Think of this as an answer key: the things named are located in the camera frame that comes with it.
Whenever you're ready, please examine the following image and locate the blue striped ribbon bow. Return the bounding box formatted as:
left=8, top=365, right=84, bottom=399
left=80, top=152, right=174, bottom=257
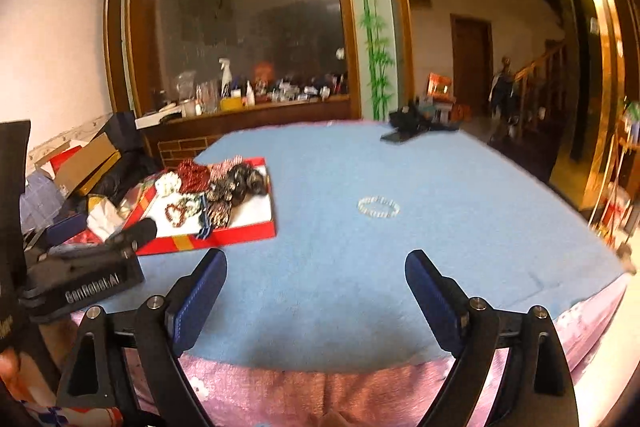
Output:
left=195, top=206, right=213, bottom=241

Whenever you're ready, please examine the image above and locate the red bead bracelet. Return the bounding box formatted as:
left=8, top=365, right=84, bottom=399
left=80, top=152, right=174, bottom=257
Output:
left=164, top=201, right=189, bottom=229

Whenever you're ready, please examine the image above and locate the white dotted scrunchie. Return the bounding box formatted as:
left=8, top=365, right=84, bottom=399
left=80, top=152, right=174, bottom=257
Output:
left=154, top=171, right=182, bottom=197

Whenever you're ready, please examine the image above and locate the red polka dot scrunchie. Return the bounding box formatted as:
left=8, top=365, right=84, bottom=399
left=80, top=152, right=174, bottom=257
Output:
left=176, top=159, right=210, bottom=194

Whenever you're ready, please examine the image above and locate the pearl bracelet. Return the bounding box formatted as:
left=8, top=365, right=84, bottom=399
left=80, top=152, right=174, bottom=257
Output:
left=356, top=195, right=402, bottom=219

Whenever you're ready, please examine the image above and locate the red plaid scrunchie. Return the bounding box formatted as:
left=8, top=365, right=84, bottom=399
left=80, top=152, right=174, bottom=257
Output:
left=207, top=155, right=244, bottom=181

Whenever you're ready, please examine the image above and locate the dark patterned hair clip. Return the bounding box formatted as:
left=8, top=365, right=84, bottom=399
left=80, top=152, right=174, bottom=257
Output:
left=205, top=188, right=232, bottom=230

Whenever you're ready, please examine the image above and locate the grey black scrunchie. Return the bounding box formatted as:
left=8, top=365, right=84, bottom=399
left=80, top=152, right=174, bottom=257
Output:
left=227, top=162, right=268, bottom=206

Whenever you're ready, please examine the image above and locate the person's left hand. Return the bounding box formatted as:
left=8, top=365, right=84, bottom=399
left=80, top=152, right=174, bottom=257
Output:
left=0, top=348, right=50, bottom=405

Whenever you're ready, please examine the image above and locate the red white gift box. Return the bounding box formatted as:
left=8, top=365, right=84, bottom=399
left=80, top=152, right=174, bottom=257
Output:
left=125, top=156, right=277, bottom=256

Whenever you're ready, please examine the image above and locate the blue blanket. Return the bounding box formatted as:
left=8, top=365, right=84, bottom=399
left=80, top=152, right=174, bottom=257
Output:
left=192, top=122, right=625, bottom=373

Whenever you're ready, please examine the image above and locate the cardboard box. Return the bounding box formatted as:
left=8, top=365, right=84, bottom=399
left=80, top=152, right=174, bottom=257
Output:
left=54, top=133, right=120, bottom=198

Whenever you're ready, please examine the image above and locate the wooden counter shelf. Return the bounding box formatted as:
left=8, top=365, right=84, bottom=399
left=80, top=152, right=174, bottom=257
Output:
left=140, top=94, right=361, bottom=167

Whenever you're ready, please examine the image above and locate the black smartphone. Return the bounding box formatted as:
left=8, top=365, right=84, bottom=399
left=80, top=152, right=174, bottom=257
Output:
left=381, top=130, right=418, bottom=144

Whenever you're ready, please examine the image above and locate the black pouch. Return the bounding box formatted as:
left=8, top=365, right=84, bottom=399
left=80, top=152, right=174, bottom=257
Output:
left=390, top=104, right=459, bottom=135

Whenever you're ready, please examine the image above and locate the yellow container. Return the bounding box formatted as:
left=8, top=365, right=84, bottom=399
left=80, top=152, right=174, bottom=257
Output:
left=219, top=96, right=244, bottom=112

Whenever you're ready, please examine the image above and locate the clear plastic jug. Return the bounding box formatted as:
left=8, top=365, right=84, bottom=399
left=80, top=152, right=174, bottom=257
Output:
left=195, top=80, right=219, bottom=115

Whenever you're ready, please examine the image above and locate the white spray bottle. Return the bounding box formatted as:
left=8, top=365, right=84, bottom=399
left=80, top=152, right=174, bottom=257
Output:
left=219, top=57, right=232, bottom=98

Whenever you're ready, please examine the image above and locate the wooden staircase railing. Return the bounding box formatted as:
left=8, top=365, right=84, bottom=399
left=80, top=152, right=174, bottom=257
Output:
left=504, top=40, right=567, bottom=136

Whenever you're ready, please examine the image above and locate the brown wooden door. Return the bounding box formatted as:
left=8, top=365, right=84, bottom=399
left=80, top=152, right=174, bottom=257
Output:
left=450, top=14, right=494, bottom=117

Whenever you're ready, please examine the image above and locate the bamboo painted panel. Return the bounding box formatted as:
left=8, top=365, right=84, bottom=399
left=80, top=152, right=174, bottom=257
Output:
left=352, top=0, right=398, bottom=121

